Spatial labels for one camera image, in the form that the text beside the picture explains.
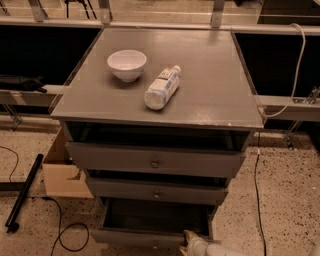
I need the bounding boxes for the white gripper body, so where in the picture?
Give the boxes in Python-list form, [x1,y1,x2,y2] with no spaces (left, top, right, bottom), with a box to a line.
[187,237,209,256]

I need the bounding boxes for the grey bottom drawer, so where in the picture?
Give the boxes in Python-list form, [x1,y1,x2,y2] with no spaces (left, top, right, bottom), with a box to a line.
[92,197,217,249]

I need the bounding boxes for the grey drawer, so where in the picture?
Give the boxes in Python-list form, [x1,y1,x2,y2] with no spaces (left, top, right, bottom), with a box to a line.
[66,142,245,178]
[92,197,217,249]
[87,178,228,205]

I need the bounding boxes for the grey middle drawer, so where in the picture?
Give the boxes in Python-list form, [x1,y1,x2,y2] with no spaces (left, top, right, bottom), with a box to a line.
[87,178,228,205]

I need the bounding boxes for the grey wooden drawer cabinet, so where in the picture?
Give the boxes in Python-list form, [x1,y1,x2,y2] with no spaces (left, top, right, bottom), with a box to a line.
[49,27,265,228]

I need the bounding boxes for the grey top drawer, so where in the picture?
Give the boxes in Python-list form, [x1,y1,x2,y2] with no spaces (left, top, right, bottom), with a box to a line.
[66,142,245,178]

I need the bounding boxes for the brown cardboard box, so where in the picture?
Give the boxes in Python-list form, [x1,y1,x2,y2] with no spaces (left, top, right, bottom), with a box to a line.
[42,128,93,198]

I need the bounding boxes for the white plastic bottle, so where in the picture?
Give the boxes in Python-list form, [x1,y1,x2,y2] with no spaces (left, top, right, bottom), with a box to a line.
[144,65,181,110]

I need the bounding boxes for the black metal bar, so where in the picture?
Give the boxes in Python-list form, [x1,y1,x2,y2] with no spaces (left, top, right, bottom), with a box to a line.
[5,154,44,233]

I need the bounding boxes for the white ceramic bowl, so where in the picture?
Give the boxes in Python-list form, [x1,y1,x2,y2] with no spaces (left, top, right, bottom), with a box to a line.
[107,50,147,82]

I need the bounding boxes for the black floor cable right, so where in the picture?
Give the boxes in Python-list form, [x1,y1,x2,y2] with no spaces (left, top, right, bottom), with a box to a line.
[253,131,268,256]

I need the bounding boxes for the metal rail frame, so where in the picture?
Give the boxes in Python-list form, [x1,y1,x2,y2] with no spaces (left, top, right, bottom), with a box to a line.
[0,0,320,151]

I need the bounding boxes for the white hanging cable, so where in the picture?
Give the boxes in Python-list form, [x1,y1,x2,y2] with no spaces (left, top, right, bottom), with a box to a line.
[258,23,307,120]

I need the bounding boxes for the black cloth on rail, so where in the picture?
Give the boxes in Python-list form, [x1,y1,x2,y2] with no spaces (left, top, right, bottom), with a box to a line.
[0,75,47,93]

